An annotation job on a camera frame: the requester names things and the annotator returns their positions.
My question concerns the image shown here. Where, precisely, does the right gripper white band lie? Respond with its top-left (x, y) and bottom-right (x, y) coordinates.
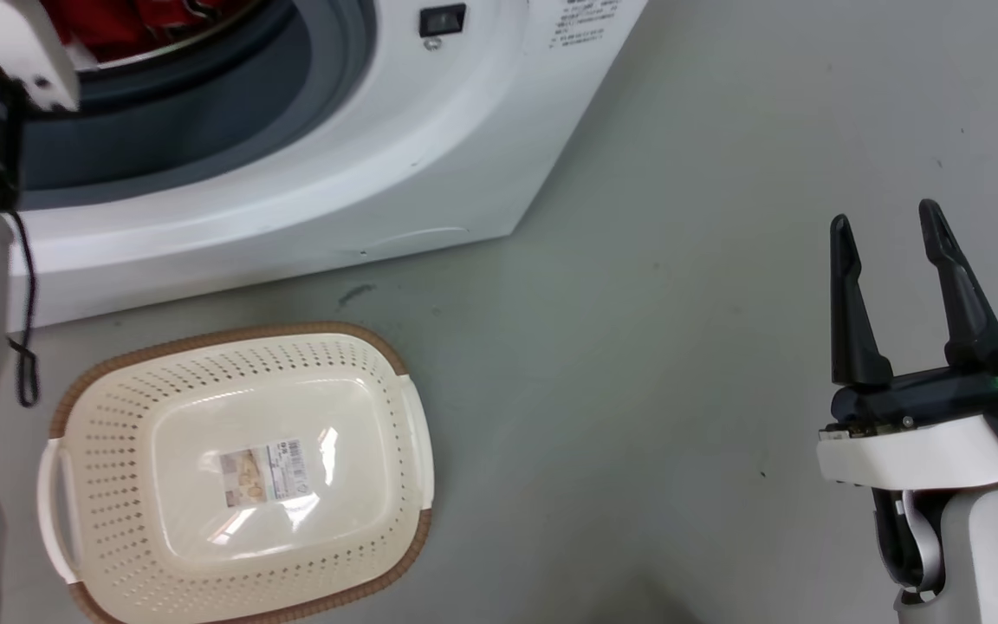
top-left (816, 198), bottom-right (998, 491)

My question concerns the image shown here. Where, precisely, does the white front-load washing machine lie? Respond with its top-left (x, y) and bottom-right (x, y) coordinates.
top-left (5, 0), bottom-right (649, 334)

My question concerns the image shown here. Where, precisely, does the cream perforated laundry basket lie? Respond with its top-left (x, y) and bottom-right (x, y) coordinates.
top-left (37, 322), bottom-right (436, 624)

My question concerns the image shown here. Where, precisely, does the black door latch socket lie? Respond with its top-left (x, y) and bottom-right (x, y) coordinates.
top-left (418, 3), bottom-right (468, 38)

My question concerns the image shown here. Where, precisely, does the printed label sticker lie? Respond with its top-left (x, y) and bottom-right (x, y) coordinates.
top-left (219, 439), bottom-right (304, 510)

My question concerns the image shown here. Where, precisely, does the red clothing item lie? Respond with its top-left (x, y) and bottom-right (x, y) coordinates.
top-left (40, 0), bottom-right (250, 63)

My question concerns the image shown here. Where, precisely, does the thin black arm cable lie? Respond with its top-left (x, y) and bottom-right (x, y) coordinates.
top-left (7, 211), bottom-right (40, 408)

